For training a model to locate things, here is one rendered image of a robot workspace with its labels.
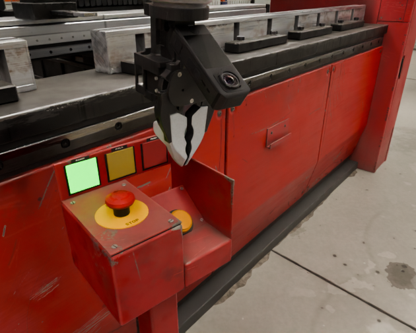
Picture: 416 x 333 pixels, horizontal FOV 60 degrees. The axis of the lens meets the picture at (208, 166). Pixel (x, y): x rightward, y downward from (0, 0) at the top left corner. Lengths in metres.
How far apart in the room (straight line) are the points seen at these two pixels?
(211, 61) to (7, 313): 0.61
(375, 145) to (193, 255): 2.01
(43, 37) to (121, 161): 0.60
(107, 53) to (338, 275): 1.23
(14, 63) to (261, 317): 1.11
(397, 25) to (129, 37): 1.67
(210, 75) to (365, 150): 2.12
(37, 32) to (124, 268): 0.77
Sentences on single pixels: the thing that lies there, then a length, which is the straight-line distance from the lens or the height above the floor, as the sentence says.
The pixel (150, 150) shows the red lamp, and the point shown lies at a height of 0.82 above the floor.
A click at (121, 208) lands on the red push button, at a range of 0.49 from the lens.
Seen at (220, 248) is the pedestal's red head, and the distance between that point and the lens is 0.57.
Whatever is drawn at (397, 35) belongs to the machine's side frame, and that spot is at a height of 0.82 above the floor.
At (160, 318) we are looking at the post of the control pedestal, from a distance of 0.66.
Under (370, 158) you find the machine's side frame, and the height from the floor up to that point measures 0.10.
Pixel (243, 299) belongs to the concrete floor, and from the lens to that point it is 1.46.
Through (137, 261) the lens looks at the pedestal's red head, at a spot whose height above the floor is 0.75.
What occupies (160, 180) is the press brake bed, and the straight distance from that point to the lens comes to 0.91.
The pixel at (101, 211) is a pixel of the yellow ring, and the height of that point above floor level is 0.78.
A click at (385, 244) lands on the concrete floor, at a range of 1.88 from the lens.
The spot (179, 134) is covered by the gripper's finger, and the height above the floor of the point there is 0.88.
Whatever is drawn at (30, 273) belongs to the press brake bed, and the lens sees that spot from 0.80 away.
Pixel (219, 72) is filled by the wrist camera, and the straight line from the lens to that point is 0.41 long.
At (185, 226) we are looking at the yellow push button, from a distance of 0.58.
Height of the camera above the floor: 1.06
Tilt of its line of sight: 26 degrees down
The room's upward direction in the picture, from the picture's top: straight up
